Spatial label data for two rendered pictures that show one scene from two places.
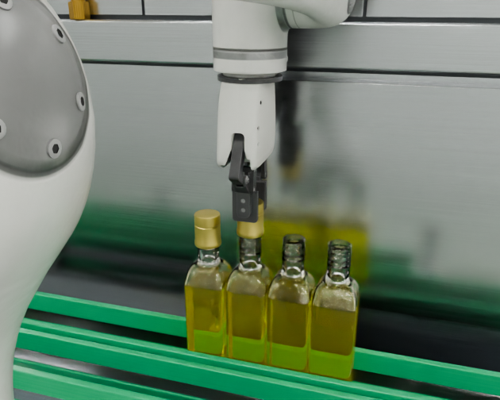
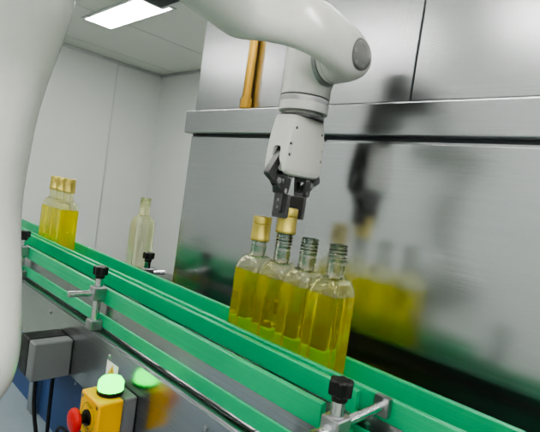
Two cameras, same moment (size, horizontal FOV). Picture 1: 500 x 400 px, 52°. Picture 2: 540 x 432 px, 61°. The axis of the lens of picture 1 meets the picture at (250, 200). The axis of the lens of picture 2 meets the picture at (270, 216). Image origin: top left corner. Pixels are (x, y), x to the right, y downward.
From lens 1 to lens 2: 42 cm
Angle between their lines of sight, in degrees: 33
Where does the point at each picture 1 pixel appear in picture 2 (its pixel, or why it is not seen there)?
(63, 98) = not seen: outside the picture
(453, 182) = (460, 227)
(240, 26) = (291, 77)
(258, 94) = (295, 121)
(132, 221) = (243, 250)
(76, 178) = not seen: outside the picture
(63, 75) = not seen: outside the picture
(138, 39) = (270, 118)
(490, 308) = (490, 360)
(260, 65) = (299, 102)
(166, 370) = (205, 327)
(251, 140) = (285, 150)
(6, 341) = (24, 68)
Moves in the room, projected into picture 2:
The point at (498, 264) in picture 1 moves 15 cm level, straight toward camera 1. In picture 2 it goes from (499, 313) to (433, 315)
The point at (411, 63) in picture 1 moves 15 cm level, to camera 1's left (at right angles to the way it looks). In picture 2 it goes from (435, 129) to (347, 123)
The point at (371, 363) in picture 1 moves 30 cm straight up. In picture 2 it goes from (360, 374) to (391, 180)
